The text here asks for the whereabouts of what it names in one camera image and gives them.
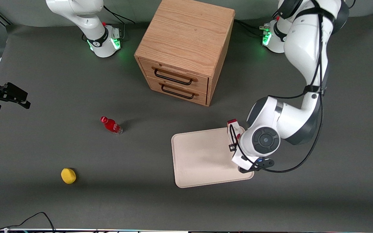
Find red cookie box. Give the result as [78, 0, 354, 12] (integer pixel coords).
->
[227, 119, 246, 144]

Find beige plastic tray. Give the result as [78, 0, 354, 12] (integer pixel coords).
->
[171, 127, 255, 188]

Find wooden drawer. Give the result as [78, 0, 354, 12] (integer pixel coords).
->
[146, 76, 208, 106]
[138, 58, 209, 95]

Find yellow lemon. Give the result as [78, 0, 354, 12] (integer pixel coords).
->
[61, 168, 77, 184]

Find red drink bottle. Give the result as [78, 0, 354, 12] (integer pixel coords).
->
[100, 116, 123, 135]

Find wooden drawer cabinet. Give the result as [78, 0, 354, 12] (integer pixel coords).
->
[134, 0, 236, 107]

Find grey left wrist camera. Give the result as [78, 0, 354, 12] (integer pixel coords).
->
[238, 158, 275, 174]

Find black drawer handle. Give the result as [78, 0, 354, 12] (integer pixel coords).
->
[161, 83, 195, 100]
[153, 68, 194, 86]

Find black table cable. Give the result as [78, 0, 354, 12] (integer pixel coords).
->
[0, 212, 56, 233]

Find black left base cables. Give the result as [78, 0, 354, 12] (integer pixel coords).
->
[234, 9, 282, 39]

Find black base cables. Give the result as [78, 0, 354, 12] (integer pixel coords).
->
[234, 9, 282, 39]
[82, 5, 136, 42]

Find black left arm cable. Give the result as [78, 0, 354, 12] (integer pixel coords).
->
[229, 0, 357, 174]

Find black right base cables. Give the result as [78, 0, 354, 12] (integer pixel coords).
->
[82, 5, 136, 42]

